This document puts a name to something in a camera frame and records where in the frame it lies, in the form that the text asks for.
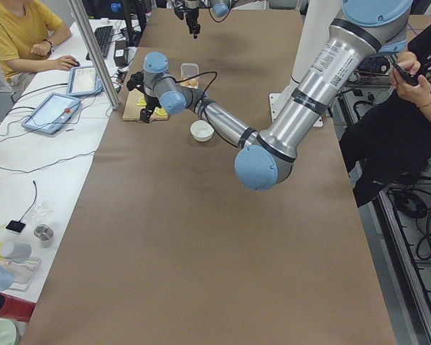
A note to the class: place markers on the blue teach pendant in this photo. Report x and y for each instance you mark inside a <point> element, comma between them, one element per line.
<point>83,81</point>
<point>52,114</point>

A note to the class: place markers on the grey cup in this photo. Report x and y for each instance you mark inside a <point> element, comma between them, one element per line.
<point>17,252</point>

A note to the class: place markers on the black square pad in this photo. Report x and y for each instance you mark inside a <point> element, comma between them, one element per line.
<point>15,226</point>

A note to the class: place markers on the lemon slice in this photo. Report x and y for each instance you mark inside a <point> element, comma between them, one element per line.
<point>160,112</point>
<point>141,102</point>

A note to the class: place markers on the blue teach pendant far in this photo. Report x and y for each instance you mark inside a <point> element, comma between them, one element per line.
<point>83,81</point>

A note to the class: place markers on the person in yellow shirt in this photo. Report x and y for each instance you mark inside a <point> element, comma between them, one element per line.
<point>28,32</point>

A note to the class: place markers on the green bowl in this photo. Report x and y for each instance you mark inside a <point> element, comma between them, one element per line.
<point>9,334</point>

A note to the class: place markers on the blue teach pendant near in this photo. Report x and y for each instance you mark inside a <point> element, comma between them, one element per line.
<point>52,114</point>

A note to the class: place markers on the clear acrylic tray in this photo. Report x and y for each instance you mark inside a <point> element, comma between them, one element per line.
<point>23,273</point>

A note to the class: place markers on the black box on desk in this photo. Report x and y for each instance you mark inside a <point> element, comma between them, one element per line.
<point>123,54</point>

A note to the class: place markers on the aluminium frame post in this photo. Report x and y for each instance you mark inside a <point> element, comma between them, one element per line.
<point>81,18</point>

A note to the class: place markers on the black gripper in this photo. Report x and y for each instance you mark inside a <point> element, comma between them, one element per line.
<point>150,101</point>
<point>191,15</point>

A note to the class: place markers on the black smartphone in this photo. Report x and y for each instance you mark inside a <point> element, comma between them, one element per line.
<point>407,75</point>

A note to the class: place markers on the red cylinder cup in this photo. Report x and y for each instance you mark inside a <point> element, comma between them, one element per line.
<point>16,309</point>

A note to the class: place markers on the clear plastic egg carton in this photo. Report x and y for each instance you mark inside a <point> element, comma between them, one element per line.
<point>188,71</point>

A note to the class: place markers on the person in black clothes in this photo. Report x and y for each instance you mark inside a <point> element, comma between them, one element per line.
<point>395,136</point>

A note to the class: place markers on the steel cup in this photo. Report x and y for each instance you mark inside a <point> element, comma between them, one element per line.
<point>44,235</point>

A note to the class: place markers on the white bowl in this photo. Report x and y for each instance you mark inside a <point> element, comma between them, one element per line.
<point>201,131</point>

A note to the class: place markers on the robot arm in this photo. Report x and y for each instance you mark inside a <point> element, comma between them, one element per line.
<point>218,10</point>
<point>336,38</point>

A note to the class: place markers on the black keyboard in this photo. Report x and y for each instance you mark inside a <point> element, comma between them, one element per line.
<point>103,36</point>

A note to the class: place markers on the bamboo cutting board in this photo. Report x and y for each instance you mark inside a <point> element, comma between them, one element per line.
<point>135,103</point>

